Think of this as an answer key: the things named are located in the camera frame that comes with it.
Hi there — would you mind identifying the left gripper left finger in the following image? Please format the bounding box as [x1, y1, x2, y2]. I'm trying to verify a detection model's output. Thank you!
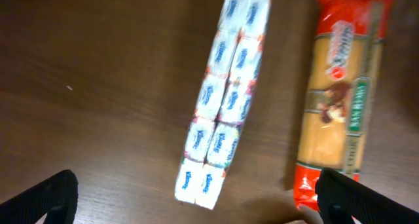
[1, 170, 79, 224]

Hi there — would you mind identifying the orange spaghetti packet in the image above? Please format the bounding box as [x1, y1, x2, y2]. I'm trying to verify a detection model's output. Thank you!
[293, 0, 393, 209]

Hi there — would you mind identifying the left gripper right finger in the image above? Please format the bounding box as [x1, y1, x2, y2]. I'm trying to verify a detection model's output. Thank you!
[315, 168, 418, 224]

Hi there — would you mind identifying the white tissue multipack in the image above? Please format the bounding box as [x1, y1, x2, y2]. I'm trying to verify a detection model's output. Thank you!
[174, 0, 272, 210]

